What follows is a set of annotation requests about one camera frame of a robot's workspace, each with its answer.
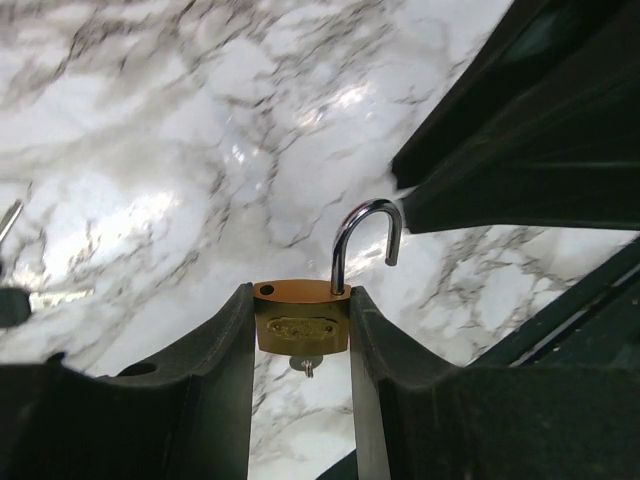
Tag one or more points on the brass padlock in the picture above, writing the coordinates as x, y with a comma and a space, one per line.
305, 317

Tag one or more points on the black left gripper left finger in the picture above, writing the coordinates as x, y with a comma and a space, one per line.
181, 413

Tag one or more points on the small silver key with ring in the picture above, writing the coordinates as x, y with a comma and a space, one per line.
306, 364

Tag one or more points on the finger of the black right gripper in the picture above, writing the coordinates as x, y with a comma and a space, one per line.
541, 129

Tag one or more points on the black head key bunch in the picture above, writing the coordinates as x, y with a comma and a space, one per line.
15, 306

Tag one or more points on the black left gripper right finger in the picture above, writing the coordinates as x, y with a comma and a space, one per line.
418, 416

